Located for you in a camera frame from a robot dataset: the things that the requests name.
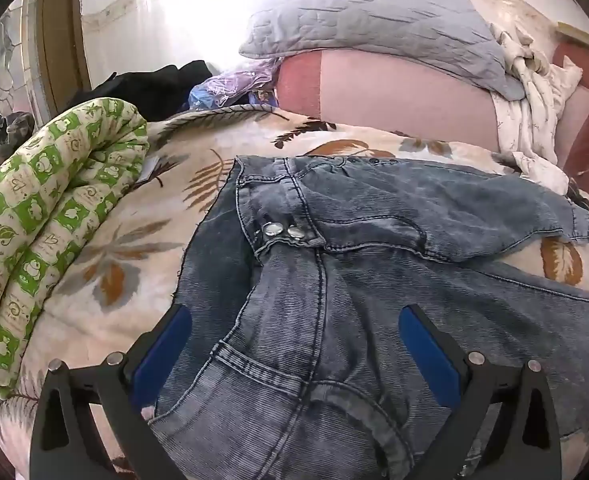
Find purple plastic bag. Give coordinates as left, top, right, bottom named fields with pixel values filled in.
left=184, top=58, right=282, bottom=110

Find black clothing pile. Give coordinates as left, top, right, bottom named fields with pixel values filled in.
left=66, top=60, right=212, bottom=122

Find green white patterned quilt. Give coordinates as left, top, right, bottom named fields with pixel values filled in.
left=0, top=98, right=149, bottom=399

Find grey quilted pillow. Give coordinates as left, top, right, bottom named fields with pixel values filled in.
left=239, top=0, right=524, bottom=101

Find wooden door frame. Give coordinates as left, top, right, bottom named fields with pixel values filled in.
left=21, top=0, right=90, bottom=124

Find blue denim jeans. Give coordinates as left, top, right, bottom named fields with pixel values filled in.
left=151, top=156, right=589, bottom=479

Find dark garment by window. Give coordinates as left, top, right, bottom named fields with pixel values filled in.
left=0, top=110, right=36, bottom=181

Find white floral crumpled sheet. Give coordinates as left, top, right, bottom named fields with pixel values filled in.
left=491, top=24, right=583, bottom=195

